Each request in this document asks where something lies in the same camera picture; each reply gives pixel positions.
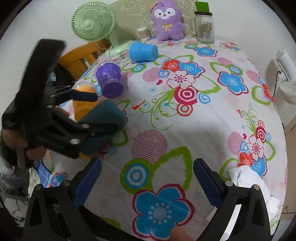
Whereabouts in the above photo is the dark teal cup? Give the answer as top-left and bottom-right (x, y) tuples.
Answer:
(78, 99), (125, 156)

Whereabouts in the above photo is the orange cup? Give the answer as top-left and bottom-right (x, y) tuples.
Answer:
(73, 83), (99, 121)

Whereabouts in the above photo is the purple cup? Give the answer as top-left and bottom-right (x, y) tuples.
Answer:
(95, 62), (124, 98)

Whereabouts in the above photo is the blue cup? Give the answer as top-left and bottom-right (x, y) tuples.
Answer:
(128, 42), (158, 63)

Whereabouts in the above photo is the left hand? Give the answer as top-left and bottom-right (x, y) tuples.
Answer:
(1, 129), (47, 161)

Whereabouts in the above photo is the right hand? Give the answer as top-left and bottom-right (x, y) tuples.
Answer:
(170, 226), (193, 241)

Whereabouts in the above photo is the orange wooden chair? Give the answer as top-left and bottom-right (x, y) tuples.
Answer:
(58, 38), (111, 80)

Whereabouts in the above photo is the white crumpled tissue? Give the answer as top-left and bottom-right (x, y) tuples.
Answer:
(228, 165), (280, 221)

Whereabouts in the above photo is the green desk fan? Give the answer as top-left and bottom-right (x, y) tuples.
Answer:
(70, 1), (132, 57)

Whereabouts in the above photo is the floral tablecloth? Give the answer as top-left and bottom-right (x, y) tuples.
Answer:
(43, 34), (289, 241)

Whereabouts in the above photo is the cotton swab container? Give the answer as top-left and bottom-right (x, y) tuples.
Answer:
(137, 27), (152, 41)

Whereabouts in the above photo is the purple plush toy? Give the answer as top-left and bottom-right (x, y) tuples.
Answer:
(151, 0), (185, 41)

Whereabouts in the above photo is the white clip fan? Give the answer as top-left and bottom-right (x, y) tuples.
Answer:
(272, 48), (296, 105)

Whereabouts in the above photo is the glass jar mug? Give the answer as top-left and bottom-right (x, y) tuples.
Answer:
(191, 11), (215, 44)

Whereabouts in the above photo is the green card in jar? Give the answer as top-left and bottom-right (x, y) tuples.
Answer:
(195, 1), (210, 13)

